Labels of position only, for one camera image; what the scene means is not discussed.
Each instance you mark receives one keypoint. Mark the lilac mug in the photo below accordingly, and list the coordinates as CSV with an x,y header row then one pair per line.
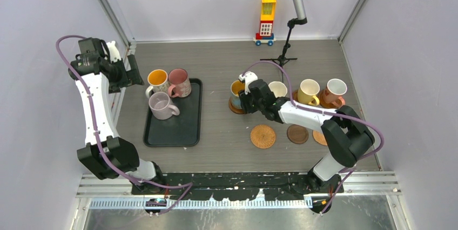
x,y
162,107

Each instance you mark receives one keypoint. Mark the cream white mug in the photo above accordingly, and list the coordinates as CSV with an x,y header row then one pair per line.
x,y
279,89

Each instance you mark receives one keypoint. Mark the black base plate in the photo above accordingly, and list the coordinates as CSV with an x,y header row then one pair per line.
x,y
276,186

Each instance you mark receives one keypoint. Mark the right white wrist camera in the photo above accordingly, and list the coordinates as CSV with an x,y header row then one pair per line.
x,y
247,78

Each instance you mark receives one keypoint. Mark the black tripod microphone stand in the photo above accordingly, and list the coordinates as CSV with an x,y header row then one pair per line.
x,y
282,59

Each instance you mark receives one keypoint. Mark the toy block tower on wheels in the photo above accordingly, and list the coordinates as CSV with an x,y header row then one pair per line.
x,y
265,33

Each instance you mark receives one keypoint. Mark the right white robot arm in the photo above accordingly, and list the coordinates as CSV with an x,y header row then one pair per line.
x,y
346,135

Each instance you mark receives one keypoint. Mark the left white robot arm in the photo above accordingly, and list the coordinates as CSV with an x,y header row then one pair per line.
x,y
105,154

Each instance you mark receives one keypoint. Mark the brown wooden coaster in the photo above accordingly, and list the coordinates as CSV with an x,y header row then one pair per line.
x,y
324,104
234,109
295,96

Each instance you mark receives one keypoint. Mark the white mug terracotta handle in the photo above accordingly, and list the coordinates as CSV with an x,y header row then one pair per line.
x,y
334,91

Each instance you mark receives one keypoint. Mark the dark walnut coaster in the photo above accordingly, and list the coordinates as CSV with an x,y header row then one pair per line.
x,y
297,134

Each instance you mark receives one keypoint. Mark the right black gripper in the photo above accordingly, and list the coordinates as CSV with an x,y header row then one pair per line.
x,y
244,99

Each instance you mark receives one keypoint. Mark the woven rattan coaster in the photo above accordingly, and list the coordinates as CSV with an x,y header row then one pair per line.
x,y
319,138
263,136

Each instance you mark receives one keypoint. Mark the pink mug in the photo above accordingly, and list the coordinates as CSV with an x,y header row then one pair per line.
x,y
180,85

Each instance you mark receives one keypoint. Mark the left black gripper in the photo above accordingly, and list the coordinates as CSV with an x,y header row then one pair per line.
x,y
129,78

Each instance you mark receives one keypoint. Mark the white floral mug orange inside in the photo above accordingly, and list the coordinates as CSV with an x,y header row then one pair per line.
x,y
158,82

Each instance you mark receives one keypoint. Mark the black plastic tray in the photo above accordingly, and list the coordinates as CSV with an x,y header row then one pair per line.
x,y
178,131

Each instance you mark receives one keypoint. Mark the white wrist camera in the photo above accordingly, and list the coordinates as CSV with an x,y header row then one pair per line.
x,y
113,51
247,78

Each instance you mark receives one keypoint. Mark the aluminium front rail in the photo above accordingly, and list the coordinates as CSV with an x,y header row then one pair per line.
x,y
114,195

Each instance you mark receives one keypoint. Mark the white mug yellow handle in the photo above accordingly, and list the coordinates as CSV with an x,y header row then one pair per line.
x,y
308,92

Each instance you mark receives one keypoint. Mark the blue mug orange inside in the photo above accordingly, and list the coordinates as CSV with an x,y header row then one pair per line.
x,y
236,87

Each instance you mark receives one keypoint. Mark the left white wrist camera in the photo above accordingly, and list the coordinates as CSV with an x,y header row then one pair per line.
x,y
113,51

